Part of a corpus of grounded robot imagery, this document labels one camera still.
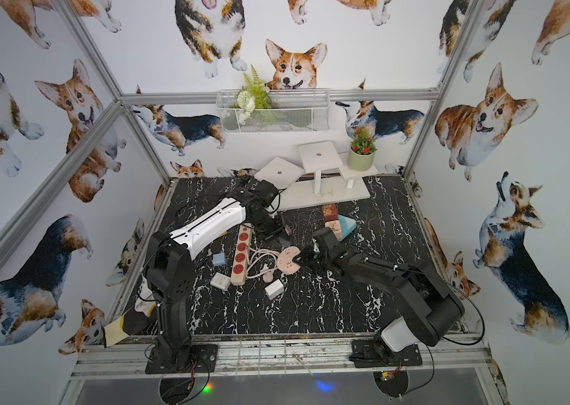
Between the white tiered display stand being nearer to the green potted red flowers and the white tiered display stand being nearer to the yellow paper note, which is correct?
the green potted red flowers

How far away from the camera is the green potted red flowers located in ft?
3.18

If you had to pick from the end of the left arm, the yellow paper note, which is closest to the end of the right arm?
the end of the left arm

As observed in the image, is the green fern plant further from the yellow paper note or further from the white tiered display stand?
the yellow paper note

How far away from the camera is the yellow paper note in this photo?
2.57 feet

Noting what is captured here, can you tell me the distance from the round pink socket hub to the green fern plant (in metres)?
0.50

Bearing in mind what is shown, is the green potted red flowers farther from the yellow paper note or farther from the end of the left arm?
the yellow paper note

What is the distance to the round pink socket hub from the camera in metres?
0.88

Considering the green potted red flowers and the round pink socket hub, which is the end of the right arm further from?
the green potted red flowers

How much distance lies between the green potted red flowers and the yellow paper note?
974mm

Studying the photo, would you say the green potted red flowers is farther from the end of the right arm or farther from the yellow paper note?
the yellow paper note

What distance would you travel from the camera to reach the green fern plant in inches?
31.7

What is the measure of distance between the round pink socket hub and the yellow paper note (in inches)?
20.4

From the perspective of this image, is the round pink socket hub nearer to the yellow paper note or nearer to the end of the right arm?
the end of the right arm

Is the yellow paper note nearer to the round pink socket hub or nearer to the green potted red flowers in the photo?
the round pink socket hub
